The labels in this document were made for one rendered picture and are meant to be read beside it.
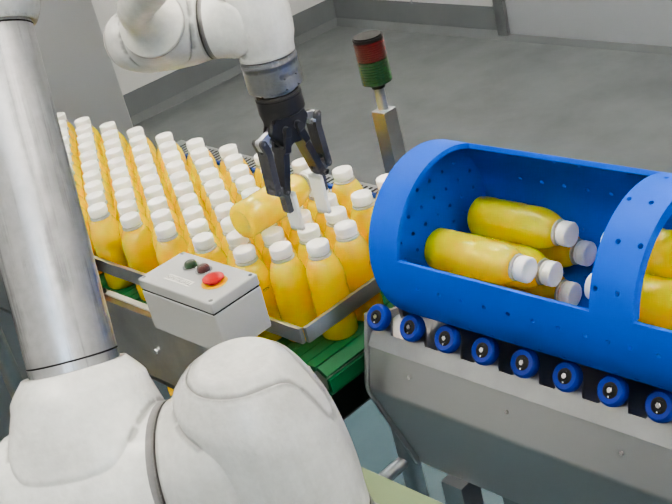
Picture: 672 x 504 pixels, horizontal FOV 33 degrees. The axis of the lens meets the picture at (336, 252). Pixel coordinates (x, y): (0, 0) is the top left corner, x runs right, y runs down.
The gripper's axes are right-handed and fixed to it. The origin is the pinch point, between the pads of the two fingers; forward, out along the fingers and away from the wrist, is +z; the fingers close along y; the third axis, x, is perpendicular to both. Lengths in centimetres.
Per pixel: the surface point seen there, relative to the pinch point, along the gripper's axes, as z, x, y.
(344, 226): 7.3, -0.6, 6.0
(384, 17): 110, 342, 353
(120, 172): 7, 69, 6
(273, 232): 7.3, 10.8, -0.5
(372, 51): -8, 24, 44
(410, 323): 18.0, -19.2, -0.8
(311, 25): 110, 387, 335
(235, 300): 7.2, -1.3, -19.7
